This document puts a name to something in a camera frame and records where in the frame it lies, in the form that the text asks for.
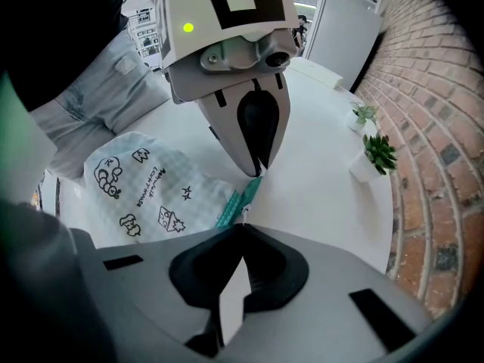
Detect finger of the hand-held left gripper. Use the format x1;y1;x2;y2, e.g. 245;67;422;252
196;81;262;177
256;73;292;176

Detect light blue jeans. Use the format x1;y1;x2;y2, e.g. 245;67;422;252
28;28;172;182

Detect pale green potted plant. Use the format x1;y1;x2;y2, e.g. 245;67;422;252
346;100;380;132

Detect dark green potted plant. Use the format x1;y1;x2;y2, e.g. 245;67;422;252
349;132;399;183

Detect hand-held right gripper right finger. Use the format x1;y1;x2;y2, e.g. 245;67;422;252
222;223;433;363

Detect cream flat box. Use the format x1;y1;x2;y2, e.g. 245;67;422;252
289;57;345;90

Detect light blue printed zipper pouch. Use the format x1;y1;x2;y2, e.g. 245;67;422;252
82;130;265;246

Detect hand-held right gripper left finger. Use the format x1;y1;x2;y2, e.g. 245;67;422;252
73;223;247;363

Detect grey partition panel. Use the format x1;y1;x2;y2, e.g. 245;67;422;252
304;0;384;92

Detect black printed t-shirt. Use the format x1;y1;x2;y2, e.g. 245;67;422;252
0;0;130;113

